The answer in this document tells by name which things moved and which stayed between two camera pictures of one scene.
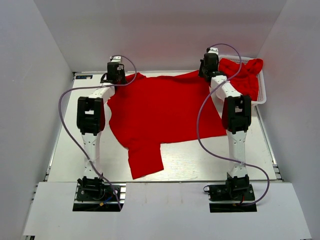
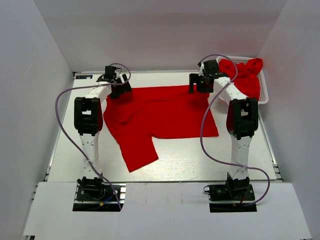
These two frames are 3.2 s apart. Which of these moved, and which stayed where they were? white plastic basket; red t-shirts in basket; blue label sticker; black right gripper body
Moved: black right gripper body
Stayed: blue label sticker; white plastic basket; red t-shirts in basket
